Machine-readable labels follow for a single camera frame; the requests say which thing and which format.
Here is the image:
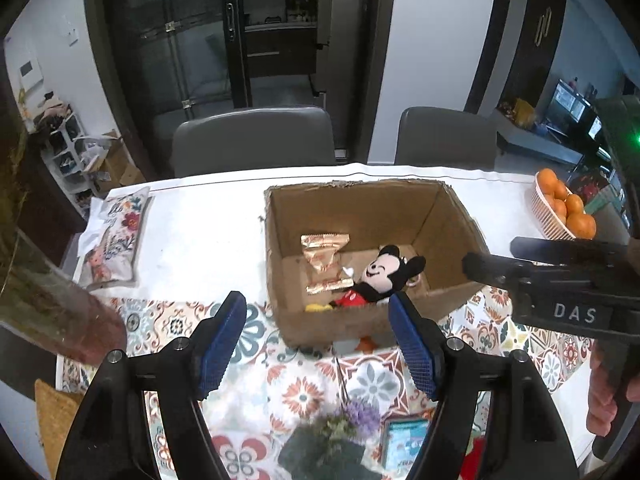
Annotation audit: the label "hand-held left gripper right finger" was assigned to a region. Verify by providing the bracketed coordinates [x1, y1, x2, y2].
[387, 291, 581, 480]

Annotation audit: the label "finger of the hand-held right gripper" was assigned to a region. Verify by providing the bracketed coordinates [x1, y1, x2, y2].
[511, 236, 629, 265]
[462, 252, 531, 297]

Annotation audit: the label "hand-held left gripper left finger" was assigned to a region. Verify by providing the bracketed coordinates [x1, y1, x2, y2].
[55, 290, 248, 480]

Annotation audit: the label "brown cardboard box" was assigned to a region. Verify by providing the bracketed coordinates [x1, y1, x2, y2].
[262, 177, 491, 353]

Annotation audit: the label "purple artificial flower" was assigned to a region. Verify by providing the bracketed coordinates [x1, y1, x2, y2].
[320, 352, 383, 443]

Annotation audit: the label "blue packet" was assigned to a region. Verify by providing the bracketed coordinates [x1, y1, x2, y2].
[380, 417, 431, 471]

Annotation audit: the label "red object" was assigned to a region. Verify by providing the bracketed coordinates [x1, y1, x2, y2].
[459, 435, 488, 480]

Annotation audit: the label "small potted purple flowers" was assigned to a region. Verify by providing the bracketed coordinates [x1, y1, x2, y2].
[277, 425, 366, 480]

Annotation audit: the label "person's right hand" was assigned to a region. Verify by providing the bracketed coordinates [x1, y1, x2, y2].
[586, 347, 621, 436]

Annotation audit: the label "pile of oranges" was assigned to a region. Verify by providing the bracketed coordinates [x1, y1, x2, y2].
[536, 167, 598, 240]

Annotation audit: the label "white plastic basket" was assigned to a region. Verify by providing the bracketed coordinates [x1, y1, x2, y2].
[530, 170, 581, 241]

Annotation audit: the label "mouse plush toy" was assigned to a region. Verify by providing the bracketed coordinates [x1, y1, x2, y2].
[306, 244, 427, 311]

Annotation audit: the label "tile-patterned tablecloth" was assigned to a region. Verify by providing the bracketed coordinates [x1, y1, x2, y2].
[55, 162, 640, 480]

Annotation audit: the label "gold snack packet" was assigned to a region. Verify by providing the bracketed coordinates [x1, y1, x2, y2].
[305, 265, 357, 295]
[300, 232, 351, 272]

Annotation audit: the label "white television stand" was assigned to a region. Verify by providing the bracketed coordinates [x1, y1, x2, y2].
[490, 109, 586, 171]

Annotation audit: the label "grey dining chair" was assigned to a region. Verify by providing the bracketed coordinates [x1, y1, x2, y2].
[395, 106, 498, 170]
[172, 106, 337, 178]

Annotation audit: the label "television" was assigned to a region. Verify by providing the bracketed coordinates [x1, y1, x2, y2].
[550, 80, 603, 138]

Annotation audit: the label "yellow bag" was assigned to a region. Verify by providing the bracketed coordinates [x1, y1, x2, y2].
[515, 100, 538, 128]

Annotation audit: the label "floral tissue pouch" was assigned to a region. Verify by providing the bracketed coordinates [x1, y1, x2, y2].
[82, 186, 151, 288]

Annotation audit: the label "glass vase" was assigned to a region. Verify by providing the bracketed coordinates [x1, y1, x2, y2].
[0, 225, 128, 366]

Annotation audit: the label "cardboard boxes on floor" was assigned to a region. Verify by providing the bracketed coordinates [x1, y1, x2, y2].
[80, 130, 147, 197]

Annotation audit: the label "dark plain door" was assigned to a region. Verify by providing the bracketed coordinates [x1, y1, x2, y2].
[465, 0, 514, 113]

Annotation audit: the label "white shoe rack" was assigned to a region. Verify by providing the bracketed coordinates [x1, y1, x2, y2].
[40, 110, 96, 211]

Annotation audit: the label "dark glass sliding door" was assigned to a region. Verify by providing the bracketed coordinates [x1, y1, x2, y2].
[82, 0, 251, 181]

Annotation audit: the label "dark door with gold handle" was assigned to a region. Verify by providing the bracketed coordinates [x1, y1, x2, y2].
[517, 0, 568, 111]

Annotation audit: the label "white wall intercom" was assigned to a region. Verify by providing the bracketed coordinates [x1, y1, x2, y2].
[19, 60, 41, 93]

